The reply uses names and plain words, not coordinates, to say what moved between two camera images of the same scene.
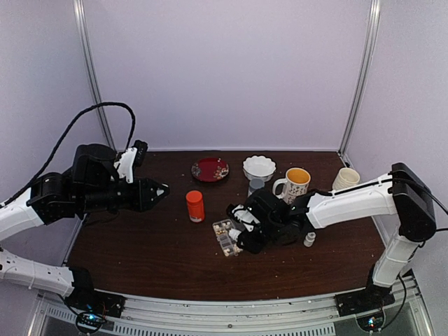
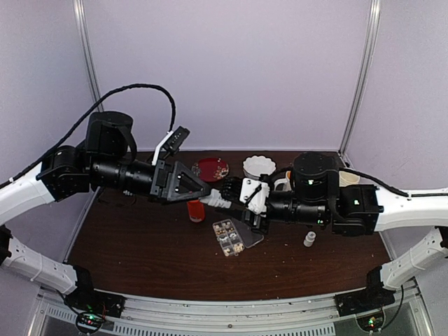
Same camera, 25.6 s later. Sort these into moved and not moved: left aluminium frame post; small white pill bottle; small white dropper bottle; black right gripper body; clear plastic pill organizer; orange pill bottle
Moved: small white pill bottle; black right gripper body
Not moved: orange pill bottle; small white dropper bottle; clear plastic pill organizer; left aluminium frame post
